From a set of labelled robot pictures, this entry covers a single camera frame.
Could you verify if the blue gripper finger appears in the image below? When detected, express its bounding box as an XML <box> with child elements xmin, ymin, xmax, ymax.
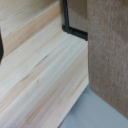
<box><xmin>0</xmin><ymin>31</ymin><xmax>4</xmax><ymax>65</ymax></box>

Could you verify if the brown drawer cabinet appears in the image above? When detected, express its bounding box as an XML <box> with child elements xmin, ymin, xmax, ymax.
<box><xmin>61</xmin><ymin>0</ymin><xmax>128</xmax><ymax>120</ymax></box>

